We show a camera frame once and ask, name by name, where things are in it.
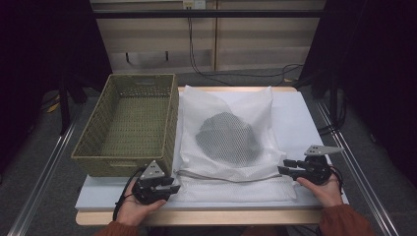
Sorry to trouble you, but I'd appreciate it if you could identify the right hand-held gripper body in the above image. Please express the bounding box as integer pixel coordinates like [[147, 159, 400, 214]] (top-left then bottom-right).
[[295, 145, 345, 186]]

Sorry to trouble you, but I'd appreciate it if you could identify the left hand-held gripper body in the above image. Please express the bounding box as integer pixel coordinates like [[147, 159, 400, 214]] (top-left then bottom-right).
[[131, 159, 170, 207]]

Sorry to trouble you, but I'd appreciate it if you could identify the white mesh laundry bag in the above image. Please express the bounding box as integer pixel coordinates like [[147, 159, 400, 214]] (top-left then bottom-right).
[[173, 85, 298, 204]]

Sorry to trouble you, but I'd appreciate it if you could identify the green woven basket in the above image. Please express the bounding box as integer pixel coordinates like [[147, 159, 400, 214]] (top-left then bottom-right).
[[70, 73, 180, 178]]

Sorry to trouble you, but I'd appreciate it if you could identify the black garment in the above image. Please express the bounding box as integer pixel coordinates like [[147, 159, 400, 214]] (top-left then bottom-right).
[[195, 111, 262, 165]]

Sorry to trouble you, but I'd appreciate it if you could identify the person's left hand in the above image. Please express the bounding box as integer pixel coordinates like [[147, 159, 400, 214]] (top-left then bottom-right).
[[116, 178, 167, 228]]

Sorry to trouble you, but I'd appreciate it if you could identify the person's right hand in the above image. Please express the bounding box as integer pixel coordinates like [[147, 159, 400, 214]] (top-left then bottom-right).
[[296, 173, 344, 209]]

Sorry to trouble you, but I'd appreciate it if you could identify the white foam board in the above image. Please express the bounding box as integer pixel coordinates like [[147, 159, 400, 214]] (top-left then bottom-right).
[[74, 90, 350, 211]]

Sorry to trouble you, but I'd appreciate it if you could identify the black stand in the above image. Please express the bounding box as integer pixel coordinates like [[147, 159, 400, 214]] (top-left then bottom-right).
[[294, 58, 348, 136], [58, 74, 89, 136]]

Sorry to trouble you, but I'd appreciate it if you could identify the black curtain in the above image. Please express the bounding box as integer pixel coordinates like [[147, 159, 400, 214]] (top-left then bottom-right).
[[299, 0, 417, 188], [0, 0, 112, 173]]

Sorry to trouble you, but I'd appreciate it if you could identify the black horizontal bar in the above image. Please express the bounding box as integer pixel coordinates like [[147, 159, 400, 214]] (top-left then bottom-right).
[[92, 9, 326, 19]]

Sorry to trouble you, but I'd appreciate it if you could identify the right hand-held gripper cable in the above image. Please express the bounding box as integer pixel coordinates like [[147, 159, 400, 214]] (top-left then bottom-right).
[[328, 165, 345, 195]]

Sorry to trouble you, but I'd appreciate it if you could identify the hand-held gripper cable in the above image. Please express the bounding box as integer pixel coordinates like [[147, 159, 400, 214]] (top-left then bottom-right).
[[328, 165, 345, 195], [112, 166, 146, 222]]

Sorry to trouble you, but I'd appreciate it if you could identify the left hand-held gripper cable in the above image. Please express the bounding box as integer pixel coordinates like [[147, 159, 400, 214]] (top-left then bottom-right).
[[112, 166, 146, 222]]

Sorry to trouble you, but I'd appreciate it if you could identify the metal floor rail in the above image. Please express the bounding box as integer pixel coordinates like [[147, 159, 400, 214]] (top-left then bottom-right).
[[315, 99, 400, 236], [7, 104, 85, 236]]

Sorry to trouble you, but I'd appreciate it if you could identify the black wall cable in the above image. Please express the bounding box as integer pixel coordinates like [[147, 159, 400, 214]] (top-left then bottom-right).
[[187, 8, 304, 87]]

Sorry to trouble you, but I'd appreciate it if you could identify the white wall outlet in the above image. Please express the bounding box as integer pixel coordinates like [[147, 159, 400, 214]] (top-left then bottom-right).
[[182, 0, 207, 10]]

